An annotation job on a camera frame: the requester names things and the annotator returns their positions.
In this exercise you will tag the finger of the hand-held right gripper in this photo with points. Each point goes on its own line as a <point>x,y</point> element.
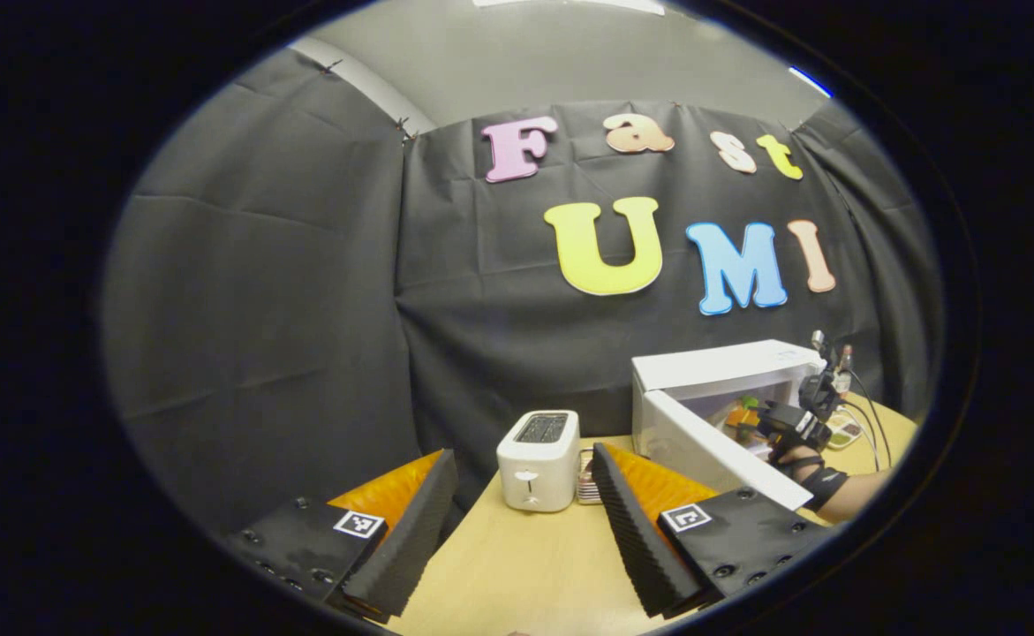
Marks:
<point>790,422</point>

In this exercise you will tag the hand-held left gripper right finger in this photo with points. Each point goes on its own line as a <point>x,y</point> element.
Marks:
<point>636,539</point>

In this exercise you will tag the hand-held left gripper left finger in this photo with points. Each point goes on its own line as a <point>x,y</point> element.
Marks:
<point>406,539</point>

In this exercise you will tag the white microwave oven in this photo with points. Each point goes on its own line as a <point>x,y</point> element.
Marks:
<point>711,367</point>

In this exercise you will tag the white divided dish of grains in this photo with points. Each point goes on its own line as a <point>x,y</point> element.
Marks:
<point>843,433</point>

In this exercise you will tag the white toaster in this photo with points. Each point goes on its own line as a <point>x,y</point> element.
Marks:
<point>539,468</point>

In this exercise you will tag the long ceiling light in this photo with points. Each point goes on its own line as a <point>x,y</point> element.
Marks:
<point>569,5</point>

